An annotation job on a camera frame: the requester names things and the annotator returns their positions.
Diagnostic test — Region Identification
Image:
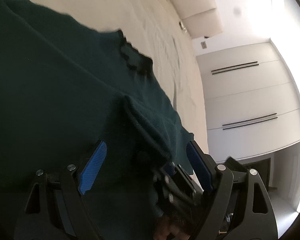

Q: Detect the dark green knit sweater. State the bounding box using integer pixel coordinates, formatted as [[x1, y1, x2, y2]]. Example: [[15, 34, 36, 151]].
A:
[[0, 0, 193, 239]]

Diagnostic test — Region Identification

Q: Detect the person's right hand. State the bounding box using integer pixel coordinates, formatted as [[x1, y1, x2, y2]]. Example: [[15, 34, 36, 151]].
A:
[[153, 216, 190, 240]]

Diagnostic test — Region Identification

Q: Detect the beige bed cover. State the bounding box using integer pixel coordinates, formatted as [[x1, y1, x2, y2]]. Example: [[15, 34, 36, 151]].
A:
[[29, 0, 207, 148]]

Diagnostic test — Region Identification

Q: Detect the cream upholstered headboard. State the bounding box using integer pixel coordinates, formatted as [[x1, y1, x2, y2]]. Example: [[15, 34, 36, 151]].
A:
[[170, 0, 223, 39]]

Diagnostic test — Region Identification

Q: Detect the white wardrobe with black handles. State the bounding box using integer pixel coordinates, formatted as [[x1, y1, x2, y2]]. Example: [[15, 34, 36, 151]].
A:
[[197, 42, 300, 163]]

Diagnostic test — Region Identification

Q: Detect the wall light switch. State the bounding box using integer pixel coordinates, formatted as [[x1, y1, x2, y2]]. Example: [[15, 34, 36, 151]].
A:
[[201, 41, 207, 49]]

